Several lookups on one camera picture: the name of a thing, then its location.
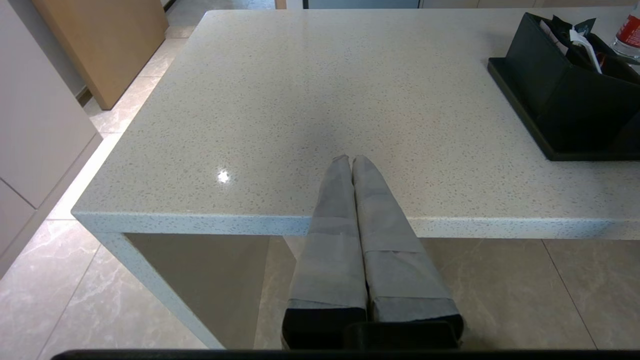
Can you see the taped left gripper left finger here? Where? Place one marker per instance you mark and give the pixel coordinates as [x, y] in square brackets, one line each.
[330, 260]

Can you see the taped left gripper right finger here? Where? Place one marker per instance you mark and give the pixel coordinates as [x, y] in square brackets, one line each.
[395, 270]

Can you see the red-capped clear water bottle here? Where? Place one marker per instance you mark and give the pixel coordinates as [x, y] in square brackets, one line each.
[631, 30]

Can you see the black rectangular serving tray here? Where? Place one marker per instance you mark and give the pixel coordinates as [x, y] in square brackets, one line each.
[590, 156]

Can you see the black sachet holder box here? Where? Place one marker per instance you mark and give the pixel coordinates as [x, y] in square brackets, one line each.
[575, 110]

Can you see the white wrapped stirrer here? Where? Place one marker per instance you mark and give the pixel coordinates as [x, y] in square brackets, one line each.
[589, 50]

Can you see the black sachet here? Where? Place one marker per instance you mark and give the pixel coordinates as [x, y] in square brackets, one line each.
[562, 24]

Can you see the light wooden door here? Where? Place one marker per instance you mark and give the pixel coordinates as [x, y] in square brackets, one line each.
[110, 45]

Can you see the cream tall cabinet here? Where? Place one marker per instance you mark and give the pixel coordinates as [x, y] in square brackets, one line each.
[35, 125]

